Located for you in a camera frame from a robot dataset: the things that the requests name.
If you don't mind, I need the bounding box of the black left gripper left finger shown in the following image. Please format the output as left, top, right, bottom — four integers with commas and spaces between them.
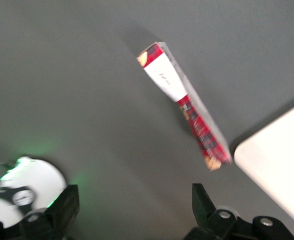
19, 184, 81, 240

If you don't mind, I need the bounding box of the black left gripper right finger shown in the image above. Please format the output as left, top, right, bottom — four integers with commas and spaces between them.
184, 183, 238, 240

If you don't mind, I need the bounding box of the red cookie box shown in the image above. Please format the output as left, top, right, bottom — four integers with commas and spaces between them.
136, 41, 234, 173

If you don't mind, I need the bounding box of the cream plastic tray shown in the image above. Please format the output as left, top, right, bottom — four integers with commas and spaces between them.
233, 98, 294, 233

